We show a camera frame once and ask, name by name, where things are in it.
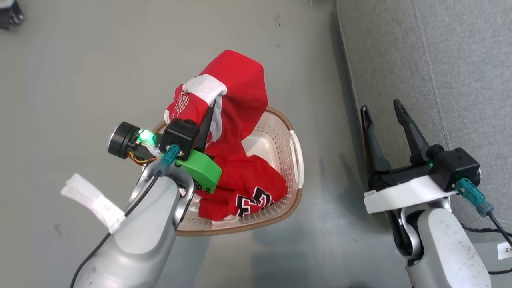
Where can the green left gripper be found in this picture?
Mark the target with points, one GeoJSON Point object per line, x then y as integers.
{"type": "Point", "coordinates": [200, 170]}

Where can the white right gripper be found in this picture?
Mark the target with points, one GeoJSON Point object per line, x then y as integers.
{"type": "Point", "coordinates": [404, 192]}

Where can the red and white jersey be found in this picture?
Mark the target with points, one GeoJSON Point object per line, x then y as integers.
{"type": "Point", "coordinates": [236, 100]}

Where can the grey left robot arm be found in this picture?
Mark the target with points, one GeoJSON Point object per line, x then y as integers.
{"type": "Point", "coordinates": [140, 236]}

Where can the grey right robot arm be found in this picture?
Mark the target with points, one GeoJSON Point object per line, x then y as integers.
{"type": "Point", "coordinates": [448, 248]}

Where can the cream perforated laundry basket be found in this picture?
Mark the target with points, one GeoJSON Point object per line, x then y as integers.
{"type": "Point", "coordinates": [280, 148]}

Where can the grey fabric sofa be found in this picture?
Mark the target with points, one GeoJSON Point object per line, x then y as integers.
{"type": "Point", "coordinates": [440, 72]}

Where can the white tape tag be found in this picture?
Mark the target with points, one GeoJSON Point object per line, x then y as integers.
{"type": "Point", "coordinates": [94, 202]}

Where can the white printed label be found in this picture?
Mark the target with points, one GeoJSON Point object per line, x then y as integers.
{"type": "Point", "coordinates": [506, 250]}

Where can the black caster wheel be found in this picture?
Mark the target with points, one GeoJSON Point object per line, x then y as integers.
{"type": "Point", "coordinates": [10, 16]}

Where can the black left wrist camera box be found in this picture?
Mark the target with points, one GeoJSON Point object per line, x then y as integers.
{"type": "Point", "coordinates": [180, 136]}

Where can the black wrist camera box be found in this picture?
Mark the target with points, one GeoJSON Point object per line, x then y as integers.
{"type": "Point", "coordinates": [180, 136]}
{"type": "Point", "coordinates": [456, 166]}

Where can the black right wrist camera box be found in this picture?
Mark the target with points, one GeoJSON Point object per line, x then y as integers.
{"type": "Point", "coordinates": [456, 166]}

